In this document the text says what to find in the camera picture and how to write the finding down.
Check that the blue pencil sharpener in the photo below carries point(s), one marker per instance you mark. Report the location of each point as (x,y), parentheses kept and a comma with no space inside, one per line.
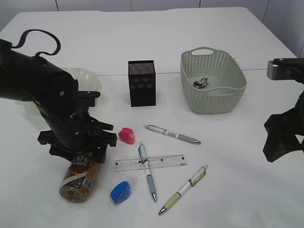
(121,192)

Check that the clear plastic ruler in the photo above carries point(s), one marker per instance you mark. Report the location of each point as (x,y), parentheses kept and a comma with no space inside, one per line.
(150,163)

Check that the small paper ball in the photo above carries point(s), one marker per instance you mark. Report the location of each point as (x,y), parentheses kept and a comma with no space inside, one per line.
(200,84)

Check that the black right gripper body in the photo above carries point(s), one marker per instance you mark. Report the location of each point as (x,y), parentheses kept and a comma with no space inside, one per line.
(282,130)

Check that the white cream pen lower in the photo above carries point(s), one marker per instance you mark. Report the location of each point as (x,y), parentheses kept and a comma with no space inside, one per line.
(191,182)

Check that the pale green plastic basket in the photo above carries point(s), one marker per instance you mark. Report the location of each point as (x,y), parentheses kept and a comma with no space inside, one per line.
(226,81)

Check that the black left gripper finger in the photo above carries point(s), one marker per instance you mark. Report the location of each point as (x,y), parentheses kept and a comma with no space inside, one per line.
(100,155)

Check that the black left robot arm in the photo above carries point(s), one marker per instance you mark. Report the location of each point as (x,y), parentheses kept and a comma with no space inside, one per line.
(17,77)

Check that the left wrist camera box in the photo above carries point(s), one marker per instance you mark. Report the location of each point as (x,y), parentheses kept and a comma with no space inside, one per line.
(87,98)

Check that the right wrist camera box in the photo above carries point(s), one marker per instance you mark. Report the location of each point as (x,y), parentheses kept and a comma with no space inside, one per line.
(286,69)

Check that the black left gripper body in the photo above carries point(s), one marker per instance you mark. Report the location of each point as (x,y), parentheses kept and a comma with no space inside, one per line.
(72,129)

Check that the black mesh pen holder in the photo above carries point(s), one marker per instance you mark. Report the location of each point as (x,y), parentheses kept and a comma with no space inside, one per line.
(142,83)

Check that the brown coffee drink bottle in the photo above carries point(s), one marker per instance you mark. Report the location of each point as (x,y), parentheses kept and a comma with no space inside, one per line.
(80,178)

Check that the pink pencil sharpener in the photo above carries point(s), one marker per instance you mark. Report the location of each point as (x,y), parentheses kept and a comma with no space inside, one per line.
(127,135)

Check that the white pen grey grip upper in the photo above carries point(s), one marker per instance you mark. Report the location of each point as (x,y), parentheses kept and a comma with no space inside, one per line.
(171,134)

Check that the blue white pen middle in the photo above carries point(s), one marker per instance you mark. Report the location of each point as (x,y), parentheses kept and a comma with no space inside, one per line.
(147,171)

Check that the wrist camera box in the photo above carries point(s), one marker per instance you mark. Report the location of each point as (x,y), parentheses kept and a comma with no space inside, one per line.
(286,69)
(87,98)

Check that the translucent green ruffled plate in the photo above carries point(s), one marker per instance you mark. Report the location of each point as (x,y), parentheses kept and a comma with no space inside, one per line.
(87,81)

